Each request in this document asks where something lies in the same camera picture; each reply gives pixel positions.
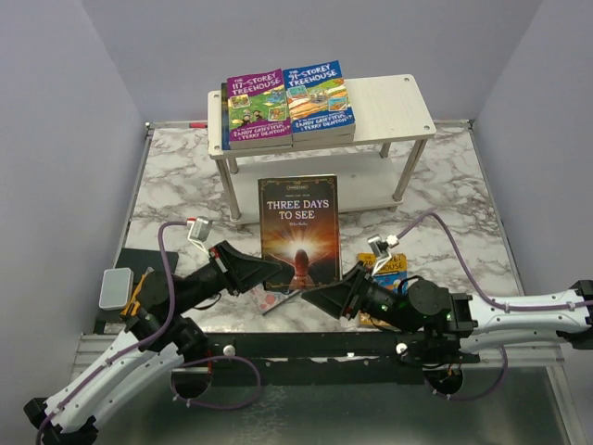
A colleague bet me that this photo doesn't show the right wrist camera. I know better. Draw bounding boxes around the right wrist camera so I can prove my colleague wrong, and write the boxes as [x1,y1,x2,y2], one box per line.
[367,235,399,276]

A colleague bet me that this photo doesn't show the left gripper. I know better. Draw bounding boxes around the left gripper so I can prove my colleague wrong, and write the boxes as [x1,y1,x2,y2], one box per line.
[176,239,283,314]

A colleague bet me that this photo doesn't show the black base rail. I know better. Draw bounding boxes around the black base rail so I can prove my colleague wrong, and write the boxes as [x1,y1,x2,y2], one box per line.
[171,332,479,392]

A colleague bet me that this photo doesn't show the grey rectangular box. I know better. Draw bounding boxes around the grey rectangular box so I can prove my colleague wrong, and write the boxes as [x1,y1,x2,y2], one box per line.
[98,268,133,311]

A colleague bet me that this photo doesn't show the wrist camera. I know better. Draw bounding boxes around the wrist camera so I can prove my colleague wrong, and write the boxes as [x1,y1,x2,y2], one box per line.
[187,216,212,256]
[367,235,399,276]

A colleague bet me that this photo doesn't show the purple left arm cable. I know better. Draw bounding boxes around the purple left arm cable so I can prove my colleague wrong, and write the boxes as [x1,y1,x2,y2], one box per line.
[34,220,196,445]

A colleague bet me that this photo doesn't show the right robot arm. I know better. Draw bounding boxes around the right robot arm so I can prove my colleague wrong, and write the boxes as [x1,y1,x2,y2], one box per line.
[303,264,592,367]

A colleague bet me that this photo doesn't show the black hardcover book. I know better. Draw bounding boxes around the black hardcover book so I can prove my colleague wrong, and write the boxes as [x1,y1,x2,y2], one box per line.
[258,174,342,294]

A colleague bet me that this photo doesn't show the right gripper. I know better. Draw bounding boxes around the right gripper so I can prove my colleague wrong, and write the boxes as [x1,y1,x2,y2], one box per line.
[301,261,420,336]

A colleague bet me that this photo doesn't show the yellow utility knife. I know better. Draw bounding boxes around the yellow utility knife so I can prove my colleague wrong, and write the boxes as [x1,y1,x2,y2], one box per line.
[120,272,150,324]

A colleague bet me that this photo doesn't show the blue 91-Storey Treehouse book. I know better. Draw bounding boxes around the blue 91-Storey Treehouse book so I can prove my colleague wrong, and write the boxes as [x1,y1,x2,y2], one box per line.
[283,60,356,142]

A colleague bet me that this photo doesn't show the blue Animal Farm book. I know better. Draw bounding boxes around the blue Animal Farm book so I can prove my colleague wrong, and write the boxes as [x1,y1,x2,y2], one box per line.
[221,83,231,150]

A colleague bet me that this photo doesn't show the yellow 130-Storey Treehouse book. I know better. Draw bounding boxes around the yellow 130-Storey Treehouse book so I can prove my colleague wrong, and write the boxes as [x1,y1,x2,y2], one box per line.
[357,253,408,327]

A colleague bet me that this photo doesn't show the purple 117-Storey Treehouse book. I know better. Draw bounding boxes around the purple 117-Storey Treehouse book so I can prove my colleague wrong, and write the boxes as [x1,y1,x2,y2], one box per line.
[227,69,292,150]

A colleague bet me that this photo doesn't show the red marker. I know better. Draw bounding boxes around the red marker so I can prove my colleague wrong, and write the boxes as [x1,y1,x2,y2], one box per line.
[189,122,208,129]

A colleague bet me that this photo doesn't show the floral pink notebook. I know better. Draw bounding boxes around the floral pink notebook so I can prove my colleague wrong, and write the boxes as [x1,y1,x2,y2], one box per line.
[249,286,299,316]

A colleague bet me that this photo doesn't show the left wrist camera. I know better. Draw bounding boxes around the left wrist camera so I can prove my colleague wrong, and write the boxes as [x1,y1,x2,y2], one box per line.
[187,216,212,256]

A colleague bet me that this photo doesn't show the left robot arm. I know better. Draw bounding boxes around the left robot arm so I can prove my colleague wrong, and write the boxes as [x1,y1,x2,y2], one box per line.
[24,241,284,444]

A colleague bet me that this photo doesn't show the white two-tier shelf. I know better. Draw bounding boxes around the white two-tier shelf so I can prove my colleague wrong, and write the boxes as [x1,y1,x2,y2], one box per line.
[208,74,436,226]

